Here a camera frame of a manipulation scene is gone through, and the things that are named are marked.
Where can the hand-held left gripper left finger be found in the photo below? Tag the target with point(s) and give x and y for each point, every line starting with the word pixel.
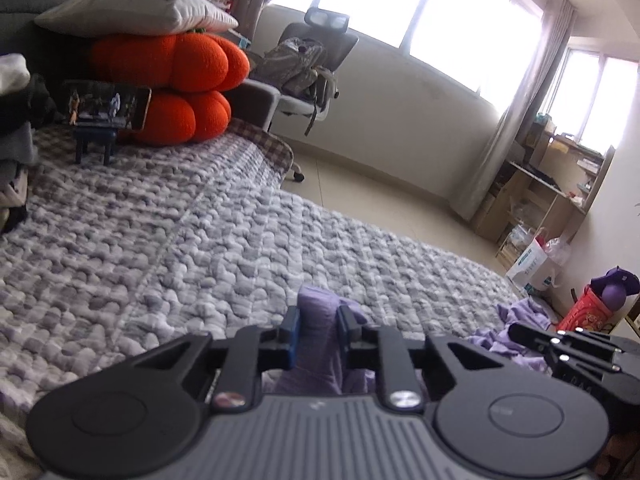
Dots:
pixel 295 340

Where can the purple pants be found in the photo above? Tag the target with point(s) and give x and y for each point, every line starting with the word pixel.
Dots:
pixel 317 330

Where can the small window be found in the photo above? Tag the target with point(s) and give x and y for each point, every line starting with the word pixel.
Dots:
pixel 595 95

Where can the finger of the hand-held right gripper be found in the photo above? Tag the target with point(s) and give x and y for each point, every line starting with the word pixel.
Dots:
pixel 530 337

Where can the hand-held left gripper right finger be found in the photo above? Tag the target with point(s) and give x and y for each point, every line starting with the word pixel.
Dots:
pixel 343 337

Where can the grey office chair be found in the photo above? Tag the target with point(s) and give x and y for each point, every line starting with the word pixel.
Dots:
pixel 340 45

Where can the stack of folded clothes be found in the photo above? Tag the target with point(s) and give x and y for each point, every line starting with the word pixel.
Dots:
pixel 15 110

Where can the grey padded armrest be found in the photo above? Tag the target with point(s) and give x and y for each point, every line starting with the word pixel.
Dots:
pixel 255 102

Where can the large window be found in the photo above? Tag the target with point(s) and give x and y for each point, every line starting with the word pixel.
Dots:
pixel 450 10

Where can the wooden shelf unit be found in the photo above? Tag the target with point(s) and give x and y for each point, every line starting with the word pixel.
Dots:
pixel 545 200

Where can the red bag with purple item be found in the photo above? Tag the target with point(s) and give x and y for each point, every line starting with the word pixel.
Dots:
pixel 585 312

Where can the purple plush toy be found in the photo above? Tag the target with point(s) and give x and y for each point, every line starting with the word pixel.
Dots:
pixel 617 287

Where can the smartphone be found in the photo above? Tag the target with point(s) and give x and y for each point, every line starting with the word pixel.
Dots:
pixel 105 105

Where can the grey checked quilt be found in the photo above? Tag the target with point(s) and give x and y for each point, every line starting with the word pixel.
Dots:
pixel 150 260

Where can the white plastic bag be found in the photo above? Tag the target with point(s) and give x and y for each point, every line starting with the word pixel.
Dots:
pixel 532 265

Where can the brown checked sheet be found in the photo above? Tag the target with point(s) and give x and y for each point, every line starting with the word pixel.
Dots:
pixel 270 147

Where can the pale grey pillow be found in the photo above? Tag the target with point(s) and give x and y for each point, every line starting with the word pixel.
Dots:
pixel 140 10

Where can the grey backpack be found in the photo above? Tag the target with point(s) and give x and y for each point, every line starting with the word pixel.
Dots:
pixel 295 70

